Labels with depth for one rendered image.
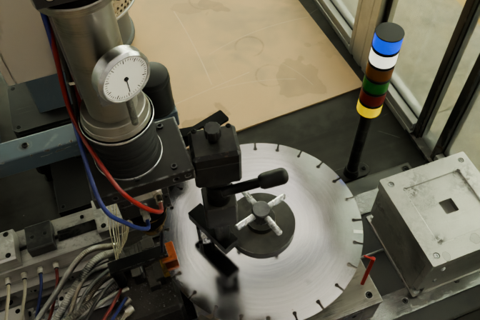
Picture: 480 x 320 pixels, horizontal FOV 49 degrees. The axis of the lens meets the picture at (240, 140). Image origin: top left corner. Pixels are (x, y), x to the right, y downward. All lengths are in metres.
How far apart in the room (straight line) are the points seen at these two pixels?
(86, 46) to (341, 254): 0.55
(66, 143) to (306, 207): 0.41
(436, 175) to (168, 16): 0.85
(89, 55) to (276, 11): 1.09
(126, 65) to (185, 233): 0.48
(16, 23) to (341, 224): 0.59
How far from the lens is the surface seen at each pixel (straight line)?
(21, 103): 1.14
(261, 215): 0.82
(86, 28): 0.44
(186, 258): 0.86
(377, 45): 0.87
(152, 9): 1.55
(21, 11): 0.51
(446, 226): 0.99
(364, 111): 0.98
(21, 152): 0.91
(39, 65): 0.55
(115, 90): 0.45
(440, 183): 1.04
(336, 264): 0.86
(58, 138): 0.91
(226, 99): 1.29
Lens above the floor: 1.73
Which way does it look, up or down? 54 degrees down
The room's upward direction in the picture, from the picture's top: 2 degrees counter-clockwise
